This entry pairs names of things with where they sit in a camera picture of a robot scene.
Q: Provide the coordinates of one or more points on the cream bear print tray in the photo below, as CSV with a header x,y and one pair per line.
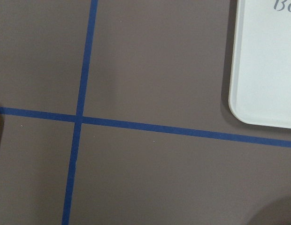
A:
x,y
260,79

